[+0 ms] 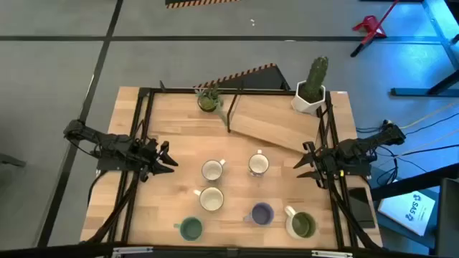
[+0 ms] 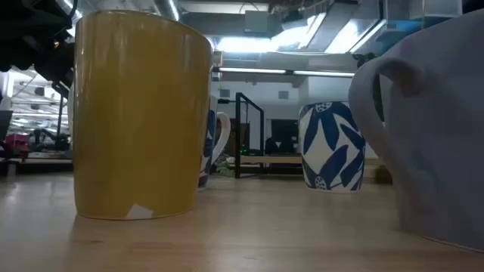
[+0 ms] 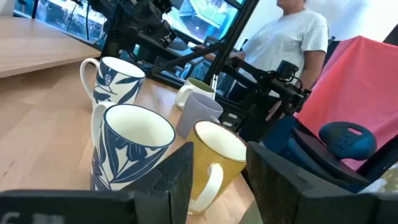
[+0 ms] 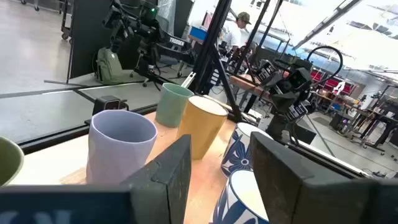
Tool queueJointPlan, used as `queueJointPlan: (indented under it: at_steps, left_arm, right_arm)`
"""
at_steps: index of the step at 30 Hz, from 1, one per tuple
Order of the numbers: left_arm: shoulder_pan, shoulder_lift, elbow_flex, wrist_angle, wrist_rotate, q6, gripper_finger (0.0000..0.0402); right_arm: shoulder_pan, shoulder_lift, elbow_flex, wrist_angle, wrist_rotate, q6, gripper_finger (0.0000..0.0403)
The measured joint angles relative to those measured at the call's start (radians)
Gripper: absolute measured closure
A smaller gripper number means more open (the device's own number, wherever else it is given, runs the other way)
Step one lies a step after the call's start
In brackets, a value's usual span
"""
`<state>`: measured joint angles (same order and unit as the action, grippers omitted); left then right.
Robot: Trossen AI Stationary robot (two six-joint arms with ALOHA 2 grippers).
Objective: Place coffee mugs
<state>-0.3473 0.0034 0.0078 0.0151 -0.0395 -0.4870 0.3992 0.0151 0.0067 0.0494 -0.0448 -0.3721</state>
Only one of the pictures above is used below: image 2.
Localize red crate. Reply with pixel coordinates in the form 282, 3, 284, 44
3, 134, 31, 159

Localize blue floral white mug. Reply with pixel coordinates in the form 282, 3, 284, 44
297, 100, 367, 194
197, 94, 231, 189

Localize lavender ceramic mug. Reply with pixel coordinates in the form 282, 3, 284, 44
347, 8, 484, 253

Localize silver ceiling duct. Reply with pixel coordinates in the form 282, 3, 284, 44
153, 0, 181, 22

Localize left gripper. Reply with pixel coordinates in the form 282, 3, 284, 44
0, 0, 79, 88

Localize yellow ceramic mug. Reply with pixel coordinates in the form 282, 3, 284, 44
71, 10, 213, 221

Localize fluorescent tube light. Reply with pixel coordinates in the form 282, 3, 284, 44
218, 66, 288, 75
293, 70, 356, 79

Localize black monitor screen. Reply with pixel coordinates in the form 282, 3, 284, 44
270, 119, 300, 155

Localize wooden shelf black frame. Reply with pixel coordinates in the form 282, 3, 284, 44
226, 92, 392, 186

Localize succulents in black bowl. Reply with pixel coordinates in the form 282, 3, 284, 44
214, 150, 238, 178

